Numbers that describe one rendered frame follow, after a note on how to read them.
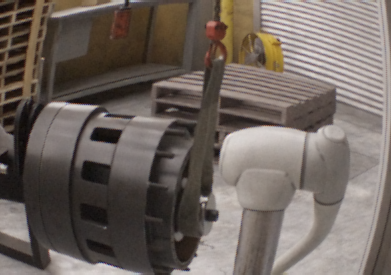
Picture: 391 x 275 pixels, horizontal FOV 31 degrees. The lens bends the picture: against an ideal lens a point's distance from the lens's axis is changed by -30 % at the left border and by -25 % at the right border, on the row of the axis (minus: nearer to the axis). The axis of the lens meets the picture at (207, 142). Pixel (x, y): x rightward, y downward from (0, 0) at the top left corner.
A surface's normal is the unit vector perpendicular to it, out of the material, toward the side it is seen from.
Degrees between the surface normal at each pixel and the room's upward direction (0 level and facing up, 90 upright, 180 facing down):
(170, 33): 90
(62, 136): 38
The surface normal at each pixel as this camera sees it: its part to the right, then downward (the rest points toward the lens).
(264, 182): -0.25, 0.15
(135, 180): -0.18, -0.34
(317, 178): -0.04, 0.54
